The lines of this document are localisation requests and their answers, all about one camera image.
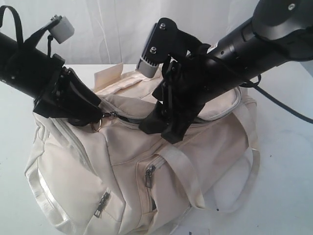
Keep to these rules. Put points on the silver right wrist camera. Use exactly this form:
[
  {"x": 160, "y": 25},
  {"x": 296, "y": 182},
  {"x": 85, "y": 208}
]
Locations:
[{"x": 164, "y": 39}]

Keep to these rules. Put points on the cream fabric duffel bag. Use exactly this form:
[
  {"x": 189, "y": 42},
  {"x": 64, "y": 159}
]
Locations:
[{"x": 113, "y": 179}]

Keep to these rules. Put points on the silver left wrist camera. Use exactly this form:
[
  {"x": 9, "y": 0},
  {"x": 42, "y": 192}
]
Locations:
[{"x": 62, "y": 30}]

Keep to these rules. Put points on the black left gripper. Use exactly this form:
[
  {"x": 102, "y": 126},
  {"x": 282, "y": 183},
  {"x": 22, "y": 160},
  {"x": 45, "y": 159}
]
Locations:
[{"x": 43, "y": 78}]

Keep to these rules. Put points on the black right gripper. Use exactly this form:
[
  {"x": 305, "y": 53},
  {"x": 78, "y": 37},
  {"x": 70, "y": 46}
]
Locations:
[{"x": 189, "y": 92}]

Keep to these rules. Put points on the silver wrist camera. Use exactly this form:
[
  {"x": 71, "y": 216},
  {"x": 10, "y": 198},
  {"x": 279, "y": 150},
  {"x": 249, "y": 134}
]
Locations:
[
  {"x": 164, "y": 39},
  {"x": 62, "y": 30}
]

